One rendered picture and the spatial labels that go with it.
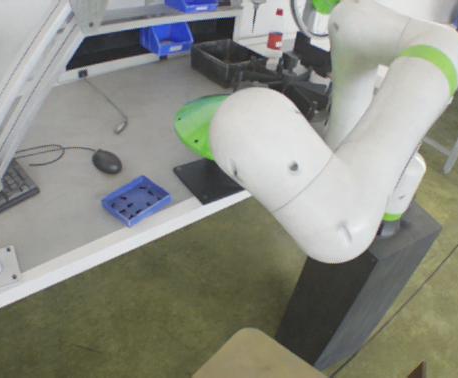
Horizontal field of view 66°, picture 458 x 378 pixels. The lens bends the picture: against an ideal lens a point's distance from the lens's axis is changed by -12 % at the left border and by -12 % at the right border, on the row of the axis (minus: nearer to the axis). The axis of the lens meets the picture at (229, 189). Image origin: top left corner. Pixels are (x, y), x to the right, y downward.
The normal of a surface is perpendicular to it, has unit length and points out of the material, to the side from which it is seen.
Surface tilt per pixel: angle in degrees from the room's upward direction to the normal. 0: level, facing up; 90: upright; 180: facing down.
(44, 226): 0
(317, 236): 82
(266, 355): 0
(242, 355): 0
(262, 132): 53
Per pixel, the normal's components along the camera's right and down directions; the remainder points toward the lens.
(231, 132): -0.57, 0.06
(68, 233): 0.11, -0.77
